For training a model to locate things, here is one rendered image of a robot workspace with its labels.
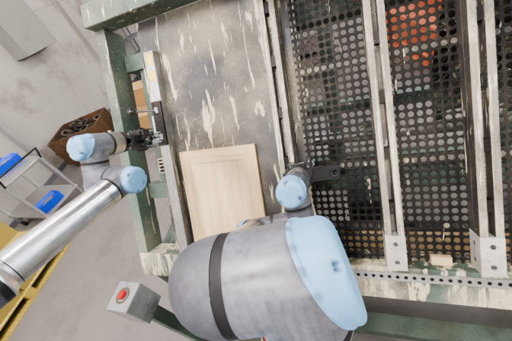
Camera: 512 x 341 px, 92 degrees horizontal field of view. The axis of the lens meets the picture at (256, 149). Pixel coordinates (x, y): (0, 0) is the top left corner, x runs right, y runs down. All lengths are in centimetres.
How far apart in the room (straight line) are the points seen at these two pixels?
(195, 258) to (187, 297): 4
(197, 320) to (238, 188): 81
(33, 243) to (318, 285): 57
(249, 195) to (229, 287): 80
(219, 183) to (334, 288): 89
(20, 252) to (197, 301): 46
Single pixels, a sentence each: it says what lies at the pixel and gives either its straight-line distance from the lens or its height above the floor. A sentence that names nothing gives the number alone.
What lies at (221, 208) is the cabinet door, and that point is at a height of 106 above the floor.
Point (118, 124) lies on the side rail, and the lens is 137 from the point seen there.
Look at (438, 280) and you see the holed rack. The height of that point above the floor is 89.
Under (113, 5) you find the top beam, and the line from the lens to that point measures 135.
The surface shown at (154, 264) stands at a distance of 146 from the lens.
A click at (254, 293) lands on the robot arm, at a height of 165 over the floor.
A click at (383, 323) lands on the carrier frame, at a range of 177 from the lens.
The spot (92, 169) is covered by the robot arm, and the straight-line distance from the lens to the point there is 87.
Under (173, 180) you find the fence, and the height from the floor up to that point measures 120.
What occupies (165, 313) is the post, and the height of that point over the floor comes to 63.
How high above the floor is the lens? 190
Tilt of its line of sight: 39 degrees down
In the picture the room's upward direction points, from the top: 23 degrees counter-clockwise
